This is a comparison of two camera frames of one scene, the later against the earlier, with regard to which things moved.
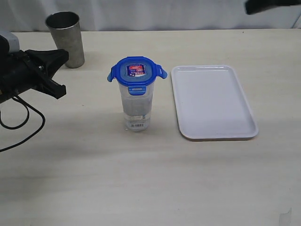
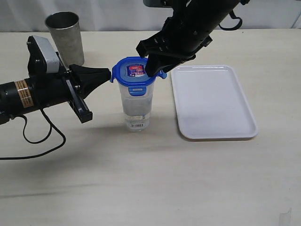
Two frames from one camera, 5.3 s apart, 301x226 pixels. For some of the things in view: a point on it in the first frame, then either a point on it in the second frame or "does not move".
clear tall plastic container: x=137 y=108 does not move
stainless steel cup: x=66 y=30 does not move
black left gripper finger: x=49 y=60 to x=86 y=79
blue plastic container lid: x=137 y=72 does not move
